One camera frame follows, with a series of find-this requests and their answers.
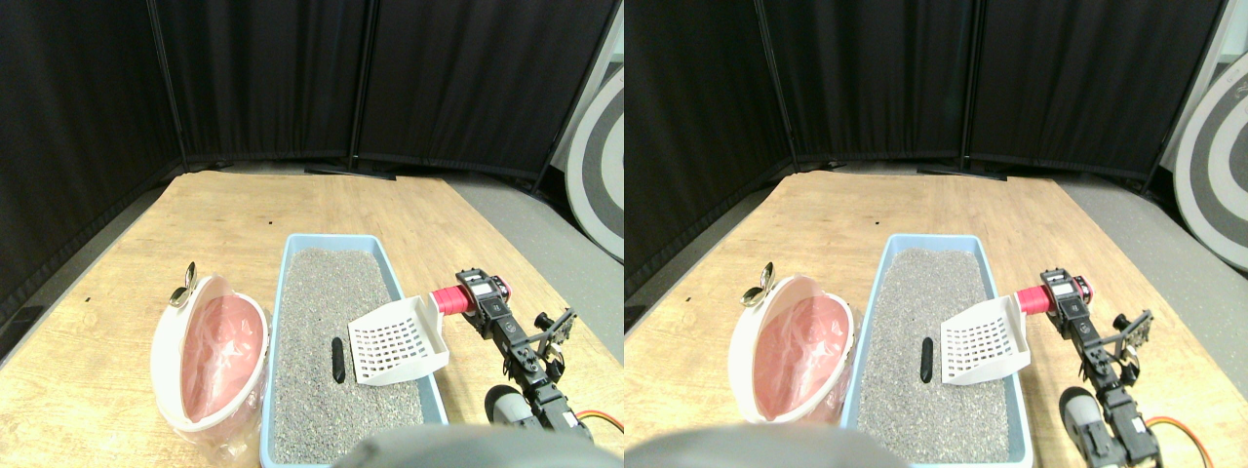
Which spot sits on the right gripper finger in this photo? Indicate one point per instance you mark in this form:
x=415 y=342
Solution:
x=478 y=278
x=1061 y=279

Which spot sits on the black lump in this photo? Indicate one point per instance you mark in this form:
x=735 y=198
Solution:
x=925 y=361
x=338 y=361

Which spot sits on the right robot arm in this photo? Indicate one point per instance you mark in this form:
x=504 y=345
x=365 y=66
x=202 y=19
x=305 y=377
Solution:
x=1116 y=409
x=546 y=400

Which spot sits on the blue litter tray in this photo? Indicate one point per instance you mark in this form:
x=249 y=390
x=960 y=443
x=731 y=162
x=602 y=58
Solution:
x=926 y=283
x=322 y=283

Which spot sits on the grey and white round board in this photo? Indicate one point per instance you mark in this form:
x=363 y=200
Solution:
x=595 y=166
x=1209 y=156

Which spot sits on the white bin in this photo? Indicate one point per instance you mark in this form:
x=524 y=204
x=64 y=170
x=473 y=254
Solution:
x=210 y=361
x=790 y=361

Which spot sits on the black bracket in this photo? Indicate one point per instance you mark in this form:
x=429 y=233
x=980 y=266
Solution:
x=561 y=327
x=1139 y=328

